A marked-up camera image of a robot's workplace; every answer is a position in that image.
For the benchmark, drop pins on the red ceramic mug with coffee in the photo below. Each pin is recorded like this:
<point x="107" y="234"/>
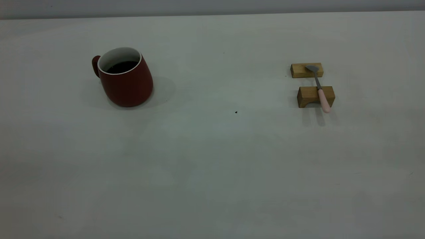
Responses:
<point x="127" y="86"/>

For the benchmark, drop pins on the flat rectangular wooden block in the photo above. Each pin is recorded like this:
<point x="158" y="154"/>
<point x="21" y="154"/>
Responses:
<point x="298" y="70"/>

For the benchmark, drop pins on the arched wooden block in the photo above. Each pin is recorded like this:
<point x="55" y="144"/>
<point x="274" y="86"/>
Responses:
<point x="308" y="94"/>

